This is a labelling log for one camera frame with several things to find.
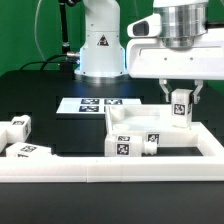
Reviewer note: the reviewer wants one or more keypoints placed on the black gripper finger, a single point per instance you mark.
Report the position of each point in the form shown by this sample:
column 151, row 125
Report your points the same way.
column 196, row 93
column 165, row 86

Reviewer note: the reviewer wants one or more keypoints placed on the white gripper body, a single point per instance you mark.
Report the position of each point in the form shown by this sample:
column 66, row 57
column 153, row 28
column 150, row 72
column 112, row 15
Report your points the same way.
column 147, row 56

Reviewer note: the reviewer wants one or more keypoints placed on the white square tabletop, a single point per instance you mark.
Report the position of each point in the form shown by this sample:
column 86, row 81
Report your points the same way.
column 148, row 120

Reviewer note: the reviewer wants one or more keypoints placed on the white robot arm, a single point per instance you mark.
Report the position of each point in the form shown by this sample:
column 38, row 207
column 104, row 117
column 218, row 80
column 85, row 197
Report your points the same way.
column 175, row 42

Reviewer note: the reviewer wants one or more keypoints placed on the white sheet with tags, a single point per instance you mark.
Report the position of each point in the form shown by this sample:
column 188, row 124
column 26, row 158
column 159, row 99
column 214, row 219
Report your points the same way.
column 91, row 105

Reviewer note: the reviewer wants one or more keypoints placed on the white U-shaped fence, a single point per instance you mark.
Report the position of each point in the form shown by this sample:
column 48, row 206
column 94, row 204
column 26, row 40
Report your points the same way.
column 209, row 166

